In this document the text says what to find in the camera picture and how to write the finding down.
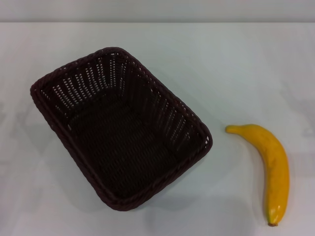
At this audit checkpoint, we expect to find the yellow banana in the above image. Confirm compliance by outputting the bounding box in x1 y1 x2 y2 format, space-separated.
225 123 290 227

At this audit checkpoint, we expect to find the dark brown woven basket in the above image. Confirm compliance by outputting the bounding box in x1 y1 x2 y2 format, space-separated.
30 46 213 211

